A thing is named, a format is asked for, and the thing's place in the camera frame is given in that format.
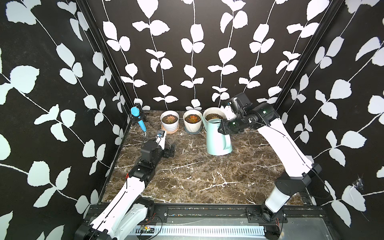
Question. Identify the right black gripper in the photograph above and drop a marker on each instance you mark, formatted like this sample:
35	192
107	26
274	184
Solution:
224	130

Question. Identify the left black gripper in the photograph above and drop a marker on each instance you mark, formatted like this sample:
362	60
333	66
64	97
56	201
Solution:
166	153

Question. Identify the mint green watering can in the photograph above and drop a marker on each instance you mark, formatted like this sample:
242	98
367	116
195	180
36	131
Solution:
217	144

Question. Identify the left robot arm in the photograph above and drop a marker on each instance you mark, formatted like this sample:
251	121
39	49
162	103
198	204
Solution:
128	208

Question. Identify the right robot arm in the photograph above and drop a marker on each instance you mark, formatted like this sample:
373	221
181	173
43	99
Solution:
299	171

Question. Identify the pink succulent plant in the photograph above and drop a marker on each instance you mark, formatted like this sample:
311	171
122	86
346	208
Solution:
169	119

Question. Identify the orange red succulent plant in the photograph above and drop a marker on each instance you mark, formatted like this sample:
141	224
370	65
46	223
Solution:
193	119

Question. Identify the right large white plant pot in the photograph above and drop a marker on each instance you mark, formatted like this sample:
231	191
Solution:
212	110

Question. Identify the left white plant pot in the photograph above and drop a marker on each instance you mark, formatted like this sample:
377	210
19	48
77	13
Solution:
172	127

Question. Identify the dark blue pot saucer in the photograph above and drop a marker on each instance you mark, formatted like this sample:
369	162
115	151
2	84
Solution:
193	133

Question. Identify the middle white plant pot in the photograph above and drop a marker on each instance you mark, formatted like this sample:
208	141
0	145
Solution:
192	127

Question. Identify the small circuit board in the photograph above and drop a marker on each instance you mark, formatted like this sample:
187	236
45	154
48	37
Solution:
147	230

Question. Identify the white perforated strip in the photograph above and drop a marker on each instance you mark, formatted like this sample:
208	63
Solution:
207	231

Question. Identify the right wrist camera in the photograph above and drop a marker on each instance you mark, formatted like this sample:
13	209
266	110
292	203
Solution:
240	104

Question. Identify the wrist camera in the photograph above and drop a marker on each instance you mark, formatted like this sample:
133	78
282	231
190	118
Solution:
240	104
161	138

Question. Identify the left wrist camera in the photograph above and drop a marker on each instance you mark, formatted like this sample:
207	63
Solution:
161	138

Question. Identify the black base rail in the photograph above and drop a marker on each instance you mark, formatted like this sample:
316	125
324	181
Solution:
251	213

